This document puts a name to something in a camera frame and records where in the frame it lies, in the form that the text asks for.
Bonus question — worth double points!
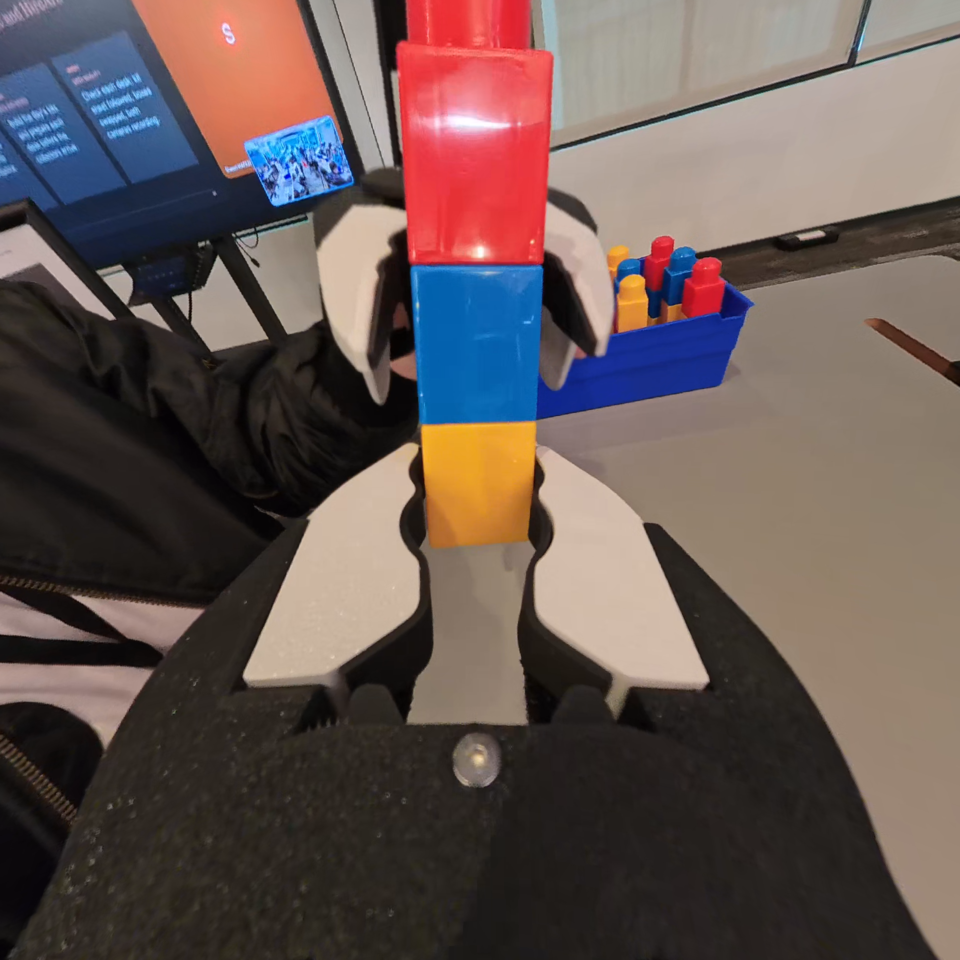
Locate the red plastic block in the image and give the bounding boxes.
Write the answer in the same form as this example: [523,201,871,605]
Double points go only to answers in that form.
[396,0,556,267]
[642,235,676,295]
[681,257,727,320]

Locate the person's white garment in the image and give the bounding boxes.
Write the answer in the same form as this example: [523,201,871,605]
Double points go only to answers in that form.
[0,585,207,751]

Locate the black monitor stand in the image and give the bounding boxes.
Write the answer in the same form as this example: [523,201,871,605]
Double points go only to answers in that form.
[123,228,290,354]

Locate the person's black jacket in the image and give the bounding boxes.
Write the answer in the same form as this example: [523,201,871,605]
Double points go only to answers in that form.
[0,281,301,931]

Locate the blue plastic bin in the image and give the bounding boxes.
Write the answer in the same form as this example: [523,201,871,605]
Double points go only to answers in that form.
[536,281,755,421]

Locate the large black monitor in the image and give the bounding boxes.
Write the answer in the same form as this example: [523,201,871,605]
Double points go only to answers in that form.
[0,0,360,270]

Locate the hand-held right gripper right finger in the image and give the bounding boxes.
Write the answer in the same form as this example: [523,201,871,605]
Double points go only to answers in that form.
[517,444,711,714]

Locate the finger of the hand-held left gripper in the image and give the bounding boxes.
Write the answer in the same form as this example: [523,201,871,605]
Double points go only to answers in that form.
[315,206,417,408]
[538,223,618,393]

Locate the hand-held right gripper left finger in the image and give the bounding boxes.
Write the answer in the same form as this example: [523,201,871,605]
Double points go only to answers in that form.
[241,441,436,714]

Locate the large window white blinds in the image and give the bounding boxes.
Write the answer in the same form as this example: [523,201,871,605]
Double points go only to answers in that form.
[532,0,875,147]

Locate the black perforated box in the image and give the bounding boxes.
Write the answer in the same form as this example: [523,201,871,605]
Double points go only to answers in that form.
[127,251,220,306]

